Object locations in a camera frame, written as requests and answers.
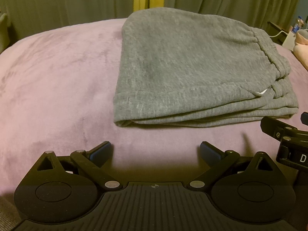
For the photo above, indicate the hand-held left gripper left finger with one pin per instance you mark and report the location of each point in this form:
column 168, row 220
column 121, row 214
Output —
column 102, row 152

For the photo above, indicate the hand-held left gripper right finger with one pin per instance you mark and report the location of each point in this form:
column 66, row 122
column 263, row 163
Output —
column 209, row 153

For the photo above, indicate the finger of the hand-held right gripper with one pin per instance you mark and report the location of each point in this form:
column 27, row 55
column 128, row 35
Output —
column 273, row 126
column 305, row 119

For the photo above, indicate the grey pants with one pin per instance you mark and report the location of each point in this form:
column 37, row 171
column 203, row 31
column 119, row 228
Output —
column 187, row 65

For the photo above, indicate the pink pillow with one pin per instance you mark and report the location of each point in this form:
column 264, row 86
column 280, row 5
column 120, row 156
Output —
column 302, row 50

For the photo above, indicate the white box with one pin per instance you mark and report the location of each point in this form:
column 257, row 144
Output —
column 289, row 41

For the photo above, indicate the pink fleece blanket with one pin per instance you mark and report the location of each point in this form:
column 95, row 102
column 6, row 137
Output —
column 60, row 81

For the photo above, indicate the plastic drink bottle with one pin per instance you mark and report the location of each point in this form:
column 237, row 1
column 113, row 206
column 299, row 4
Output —
column 298, row 25

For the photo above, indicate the grey curtain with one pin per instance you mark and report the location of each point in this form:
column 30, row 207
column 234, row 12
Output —
column 72, row 2

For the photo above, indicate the grey upholstered chair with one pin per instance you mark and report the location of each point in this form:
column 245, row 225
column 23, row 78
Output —
column 4, row 33

